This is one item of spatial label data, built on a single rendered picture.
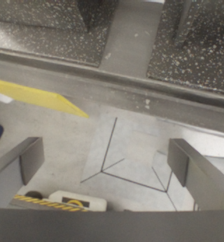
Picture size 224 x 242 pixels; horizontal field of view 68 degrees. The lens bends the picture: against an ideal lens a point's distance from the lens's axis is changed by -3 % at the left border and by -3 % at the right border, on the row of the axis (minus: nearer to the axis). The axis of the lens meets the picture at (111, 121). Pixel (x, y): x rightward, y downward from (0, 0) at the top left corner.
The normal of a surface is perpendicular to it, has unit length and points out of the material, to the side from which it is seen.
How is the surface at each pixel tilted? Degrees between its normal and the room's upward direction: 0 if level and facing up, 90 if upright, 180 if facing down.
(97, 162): 10
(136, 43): 0
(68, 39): 0
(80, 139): 0
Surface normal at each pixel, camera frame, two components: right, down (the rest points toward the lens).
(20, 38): -0.13, -0.15
